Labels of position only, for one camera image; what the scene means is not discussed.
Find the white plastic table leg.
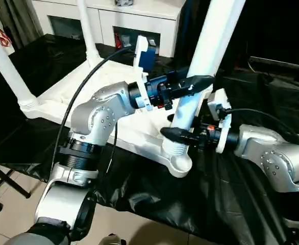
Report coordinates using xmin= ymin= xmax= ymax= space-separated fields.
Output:
xmin=77 ymin=0 xmax=101 ymax=68
xmin=0 ymin=27 xmax=39 ymax=111
xmin=162 ymin=0 xmax=247 ymax=157

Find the white plastic table top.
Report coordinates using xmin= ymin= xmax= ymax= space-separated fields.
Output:
xmin=19 ymin=53 xmax=214 ymax=179

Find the black plastic mat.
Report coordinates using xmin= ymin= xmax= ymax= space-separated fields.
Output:
xmin=0 ymin=33 xmax=299 ymax=245

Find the white glass-door cabinet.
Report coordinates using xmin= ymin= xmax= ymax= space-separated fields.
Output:
xmin=30 ymin=0 xmax=187 ymax=58

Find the small grey cabinet ornament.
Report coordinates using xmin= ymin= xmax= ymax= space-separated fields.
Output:
xmin=114 ymin=0 xmax=136 ymax=7

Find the black flat screen television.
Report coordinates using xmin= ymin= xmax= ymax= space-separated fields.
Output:
xmin=236 ymin=0 xmax=299 ymax=73

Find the dark robot torso part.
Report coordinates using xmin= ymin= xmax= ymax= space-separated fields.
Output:
xmin=98 ymin=234 xmax=126 ymax=245

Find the grey curtain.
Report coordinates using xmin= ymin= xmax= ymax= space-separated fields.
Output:
xmin=0 ymin=0 xmax=44 ymax=50

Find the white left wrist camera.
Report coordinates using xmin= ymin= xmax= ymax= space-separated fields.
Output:
xmin=133 ymin=35 xmax=158 ymax=111

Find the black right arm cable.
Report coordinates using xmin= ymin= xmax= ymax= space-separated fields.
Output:
xmin=218 ymin=107 xmax=299 ymax=139

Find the black folding table frame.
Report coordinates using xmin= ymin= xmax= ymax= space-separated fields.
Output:
xmin=0 ymin=155 xmax=33 ymax=213

